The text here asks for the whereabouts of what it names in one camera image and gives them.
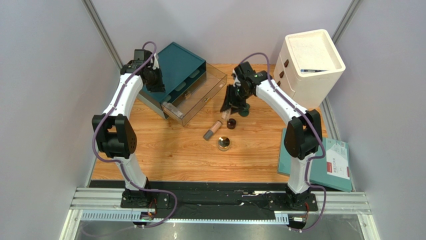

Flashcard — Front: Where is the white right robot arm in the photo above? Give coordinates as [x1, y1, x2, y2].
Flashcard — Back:
[220, 71, 323, 194]

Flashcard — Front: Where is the clear plastic bottle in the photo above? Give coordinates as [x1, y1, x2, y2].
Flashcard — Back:
[165, 102, 184, 118]

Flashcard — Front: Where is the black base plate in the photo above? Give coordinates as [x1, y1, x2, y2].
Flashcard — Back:
[89, 180, 323, 220]

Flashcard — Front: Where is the aluminium frame rail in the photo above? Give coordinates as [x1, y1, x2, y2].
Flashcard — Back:
[60, 182, 380, 240]

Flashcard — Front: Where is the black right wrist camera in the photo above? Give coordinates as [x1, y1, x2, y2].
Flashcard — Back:
[232, 61, 256, 81]

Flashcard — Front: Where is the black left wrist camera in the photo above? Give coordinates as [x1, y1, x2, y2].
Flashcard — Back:
[133, 49, 152, 63]

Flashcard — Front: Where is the beige tube grey cap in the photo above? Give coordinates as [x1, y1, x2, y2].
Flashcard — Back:
[203, 120, 223, 141]

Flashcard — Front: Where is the dark brown round jar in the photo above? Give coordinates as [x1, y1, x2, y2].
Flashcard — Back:
[226, 118, 237, 130]

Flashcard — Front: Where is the white drawer cabinet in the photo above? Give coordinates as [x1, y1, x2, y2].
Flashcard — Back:
[273, 29, 346, 109]

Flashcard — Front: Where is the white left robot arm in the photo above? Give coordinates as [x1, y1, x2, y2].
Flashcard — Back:
[91, 56, 160, 192]

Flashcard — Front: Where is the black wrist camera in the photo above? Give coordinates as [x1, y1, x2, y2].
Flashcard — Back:
[232, 61, 256, 81]
[133, 49, 152, 63]

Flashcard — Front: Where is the gold lid glass jar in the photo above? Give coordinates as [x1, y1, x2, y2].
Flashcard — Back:
[217, 136, 231, 152]

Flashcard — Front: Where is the teal flat box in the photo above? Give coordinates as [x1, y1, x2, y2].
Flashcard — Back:
[277, 137, 353, 192]

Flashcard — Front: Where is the teal drawer organizer box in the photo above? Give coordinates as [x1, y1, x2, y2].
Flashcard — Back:
[142, 42, 206, 105]

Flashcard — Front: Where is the beige foundation pump bottle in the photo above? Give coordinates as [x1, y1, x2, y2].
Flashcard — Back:
[221, 109, 232, 121]

